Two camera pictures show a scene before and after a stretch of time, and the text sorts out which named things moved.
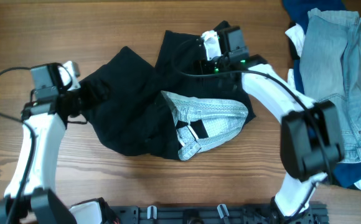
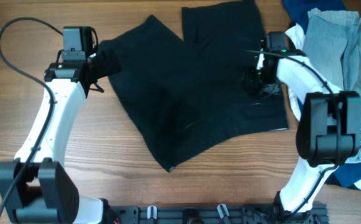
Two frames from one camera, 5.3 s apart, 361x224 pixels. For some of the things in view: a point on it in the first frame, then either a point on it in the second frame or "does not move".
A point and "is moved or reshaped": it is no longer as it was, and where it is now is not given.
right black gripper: x=208 y=64 to x=253 y=79
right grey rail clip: x=223 y=210 does not move
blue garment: x=345 y=175 does not move
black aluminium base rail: x=316 y=214 does not move
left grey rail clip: x=152 y=212 does not move
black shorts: x=121 y=94 is moved or reshaped
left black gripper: x=76 y=113 to x=106 y=69
